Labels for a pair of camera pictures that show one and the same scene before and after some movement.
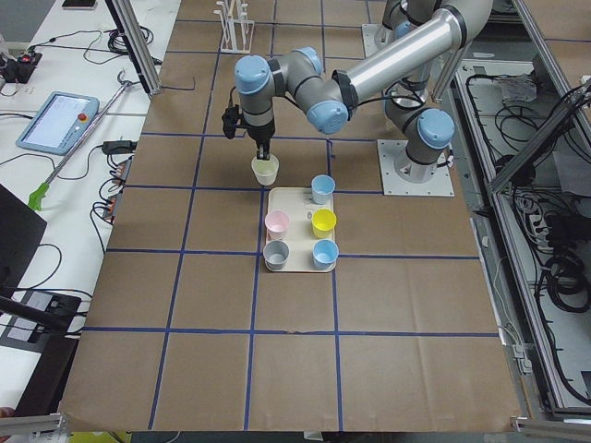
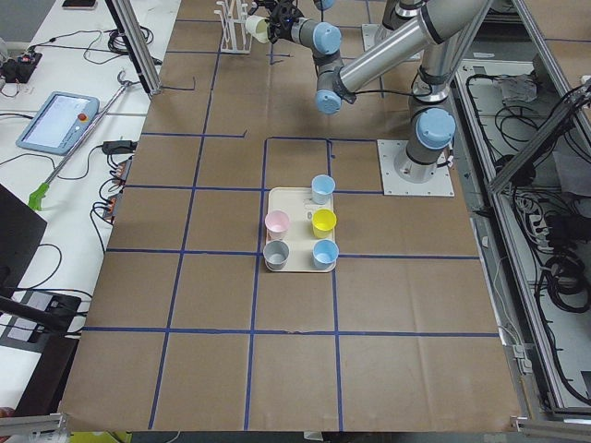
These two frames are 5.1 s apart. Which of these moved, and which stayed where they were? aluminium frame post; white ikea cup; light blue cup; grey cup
Moved: white ikea cup
Stayed: light blue cup; aluminium frame post; grey cup
